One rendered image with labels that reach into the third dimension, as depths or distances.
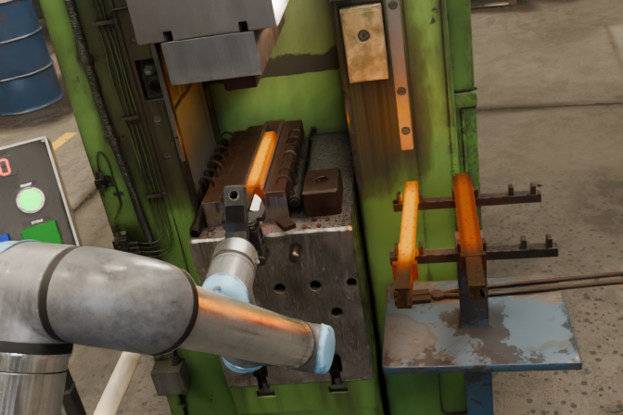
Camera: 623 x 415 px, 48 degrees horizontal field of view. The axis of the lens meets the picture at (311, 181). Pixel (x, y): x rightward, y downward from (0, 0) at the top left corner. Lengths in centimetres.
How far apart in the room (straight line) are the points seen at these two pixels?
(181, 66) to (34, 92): 470
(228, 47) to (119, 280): 77
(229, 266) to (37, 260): 52
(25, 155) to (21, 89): 451
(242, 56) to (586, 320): 172
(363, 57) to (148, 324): 93
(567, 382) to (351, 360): 93
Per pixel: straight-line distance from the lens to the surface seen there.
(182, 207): 185
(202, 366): 216
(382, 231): 182
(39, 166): 167
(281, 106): 205
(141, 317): 85
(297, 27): 197
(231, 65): 151
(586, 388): 250
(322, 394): 189
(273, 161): 176
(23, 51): 613
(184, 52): 153
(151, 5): 152
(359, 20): 158
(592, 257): 309
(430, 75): 165
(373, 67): 161
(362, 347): 178
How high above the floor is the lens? 172
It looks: 26 degrees down
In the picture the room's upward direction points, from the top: 10 degrees counter-clockwise
